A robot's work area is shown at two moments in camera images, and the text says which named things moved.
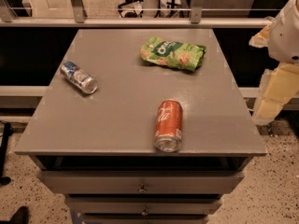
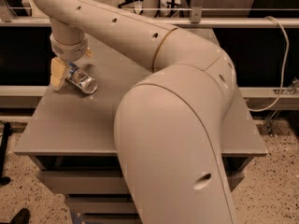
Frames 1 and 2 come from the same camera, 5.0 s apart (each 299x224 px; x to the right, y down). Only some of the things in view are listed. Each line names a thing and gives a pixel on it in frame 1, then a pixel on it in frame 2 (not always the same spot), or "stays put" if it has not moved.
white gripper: [286, 37] → [69, 51]
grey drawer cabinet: [98, 149] stays put
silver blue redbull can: [75, 75] stays put
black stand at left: [7, 130] stays put
